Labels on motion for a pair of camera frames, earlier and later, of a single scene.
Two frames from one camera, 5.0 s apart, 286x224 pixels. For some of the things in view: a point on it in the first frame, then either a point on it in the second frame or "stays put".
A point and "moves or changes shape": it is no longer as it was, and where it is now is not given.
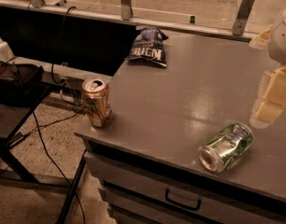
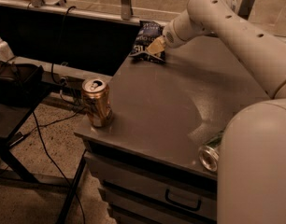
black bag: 15,83 stays put
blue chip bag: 148,44 moves or changes shape
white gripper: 282,39 -> 169,38
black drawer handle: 174,202 stays put
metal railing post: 244,12 stays put
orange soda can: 97,101 stays put
